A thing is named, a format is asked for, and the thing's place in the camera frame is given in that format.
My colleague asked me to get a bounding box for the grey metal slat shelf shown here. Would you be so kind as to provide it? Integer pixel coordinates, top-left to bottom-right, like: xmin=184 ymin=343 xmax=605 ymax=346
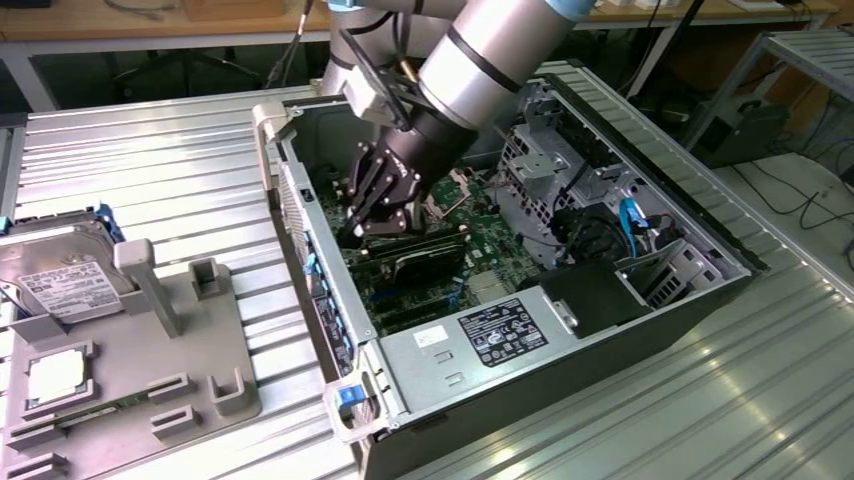
xmin=679 ymin=28 xmax=854 ymax=151

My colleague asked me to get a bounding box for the open black PC case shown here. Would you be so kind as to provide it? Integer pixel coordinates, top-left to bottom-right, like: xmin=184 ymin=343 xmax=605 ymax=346
xmin=252 ymin=73 xmax=772 ymax=480

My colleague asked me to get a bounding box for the black box device with handle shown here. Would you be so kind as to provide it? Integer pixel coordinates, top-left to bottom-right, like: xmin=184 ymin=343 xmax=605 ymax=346
xmin=692 ymin=97 xmax=792 ymax=169

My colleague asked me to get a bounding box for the metal socket cover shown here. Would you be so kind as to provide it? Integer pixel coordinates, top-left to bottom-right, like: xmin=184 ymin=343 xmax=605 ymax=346
xmin=429 ymin=167 xmax=476 ymax=224

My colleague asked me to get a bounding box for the green graphics card black fan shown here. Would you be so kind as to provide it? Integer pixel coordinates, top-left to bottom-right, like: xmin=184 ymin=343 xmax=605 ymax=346
xmin=342 ymin=229 xmax=468 ymax=289

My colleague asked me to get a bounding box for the silver hard disk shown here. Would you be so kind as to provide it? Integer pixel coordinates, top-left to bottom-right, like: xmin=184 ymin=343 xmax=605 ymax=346
xmin=0 ymin=222 xmax=128 ymax=324

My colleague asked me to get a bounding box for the silver drive cage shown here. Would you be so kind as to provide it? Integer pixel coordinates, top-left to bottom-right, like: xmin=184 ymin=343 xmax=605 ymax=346
xmin=496 ymin=82 xmax=645 ymax=271

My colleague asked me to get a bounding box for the green motherboard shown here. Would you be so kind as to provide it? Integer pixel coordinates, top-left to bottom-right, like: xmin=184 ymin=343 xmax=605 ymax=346
xmin=318 ymin=164 xmax=559 ymax=337

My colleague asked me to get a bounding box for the grey parts rack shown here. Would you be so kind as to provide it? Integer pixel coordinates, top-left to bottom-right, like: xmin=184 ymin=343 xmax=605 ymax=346
xmin=0 ymin=238 xmax=265 ymax=480

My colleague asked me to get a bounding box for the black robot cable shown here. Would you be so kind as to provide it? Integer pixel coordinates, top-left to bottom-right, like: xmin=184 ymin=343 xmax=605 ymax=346
xmin=264 ymin=0 xmax=316 ymax=87

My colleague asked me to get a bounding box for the blue SATA wire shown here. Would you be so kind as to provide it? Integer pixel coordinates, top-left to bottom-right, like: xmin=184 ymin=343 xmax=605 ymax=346
xmin=617 ymin=196 xmax=647 ymax=260

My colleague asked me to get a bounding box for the silver CPU chip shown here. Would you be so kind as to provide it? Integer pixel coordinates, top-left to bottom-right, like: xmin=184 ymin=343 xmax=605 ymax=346
xmin=24 ymin=349 xmax=93 ymax=401

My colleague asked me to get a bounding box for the silver perforated disk bay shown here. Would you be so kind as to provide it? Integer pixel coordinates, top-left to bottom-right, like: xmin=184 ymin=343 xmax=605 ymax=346
xmin=616 ymin=238 xmax=732 ymax=311

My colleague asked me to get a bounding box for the black wire bundle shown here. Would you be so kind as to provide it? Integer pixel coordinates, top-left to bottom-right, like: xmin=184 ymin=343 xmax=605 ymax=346
xmin=549 ymin=207 xmax=632 ymax=266

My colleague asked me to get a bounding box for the black cable on table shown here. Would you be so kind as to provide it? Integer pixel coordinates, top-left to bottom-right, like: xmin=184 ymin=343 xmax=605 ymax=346
xmin=732 ymin=162 xmax=854 ymax=229

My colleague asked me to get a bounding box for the silver chipset heatsink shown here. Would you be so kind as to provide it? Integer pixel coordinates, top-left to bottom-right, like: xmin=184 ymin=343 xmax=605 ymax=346
xmin=465 ymin=276 xmax=516 ymax=302

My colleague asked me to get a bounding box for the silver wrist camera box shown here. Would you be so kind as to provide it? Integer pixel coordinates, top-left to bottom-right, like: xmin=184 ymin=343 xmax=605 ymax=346
xmin=342 ymin=73 xmax=409 ymax=129

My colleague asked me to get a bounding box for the wooden desk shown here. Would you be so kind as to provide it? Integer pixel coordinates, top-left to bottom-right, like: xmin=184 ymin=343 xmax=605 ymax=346
xmin=0 ymin=0 xmax=835 ymax=56

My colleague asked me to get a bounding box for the blue disk carrier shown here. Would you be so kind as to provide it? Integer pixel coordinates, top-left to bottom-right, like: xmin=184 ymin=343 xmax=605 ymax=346
xmin=0 ymin=201 xmax=128 ymax=246

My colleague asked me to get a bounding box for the RAM stick with white label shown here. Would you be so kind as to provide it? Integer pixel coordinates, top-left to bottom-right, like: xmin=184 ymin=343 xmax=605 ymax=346
xmin=412 ymin=227 xmax=472 ymax=251

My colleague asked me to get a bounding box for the silver power supply unit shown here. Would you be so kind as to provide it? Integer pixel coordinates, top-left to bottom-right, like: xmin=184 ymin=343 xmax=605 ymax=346
xmin=372 ymin=294 xmax=585 ymax=419

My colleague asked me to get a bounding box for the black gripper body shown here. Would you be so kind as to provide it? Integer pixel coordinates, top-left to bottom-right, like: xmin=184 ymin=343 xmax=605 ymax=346
xmin=379 ymin=127 xmax=481 ymax=201

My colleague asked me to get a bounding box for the green RAM stick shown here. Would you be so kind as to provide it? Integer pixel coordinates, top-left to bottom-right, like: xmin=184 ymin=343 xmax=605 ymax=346
xmin=56 ymin=394 xmax=154 ymax=431

